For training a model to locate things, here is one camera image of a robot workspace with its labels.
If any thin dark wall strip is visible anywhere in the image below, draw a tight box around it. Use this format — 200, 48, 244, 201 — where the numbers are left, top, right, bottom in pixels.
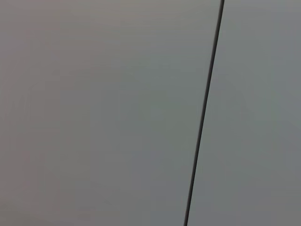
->
183, 0, 225, 226

